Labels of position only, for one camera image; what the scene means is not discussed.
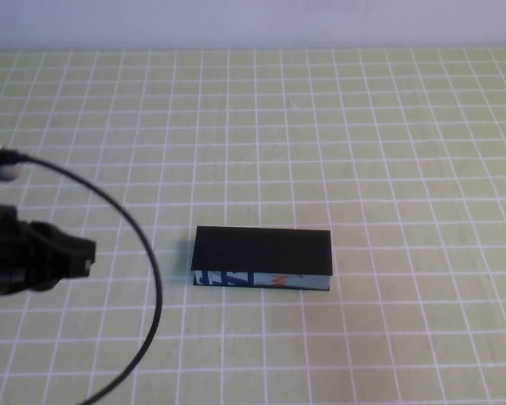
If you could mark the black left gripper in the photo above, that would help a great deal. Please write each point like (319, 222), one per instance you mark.
(4, 253)

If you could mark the black printed glasses case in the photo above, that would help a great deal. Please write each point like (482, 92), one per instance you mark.
(261, 249)

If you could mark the green checked tablecloth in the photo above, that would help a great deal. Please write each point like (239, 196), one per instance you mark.
(320, 126)

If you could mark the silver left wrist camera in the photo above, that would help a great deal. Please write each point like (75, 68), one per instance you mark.
(4, 173)

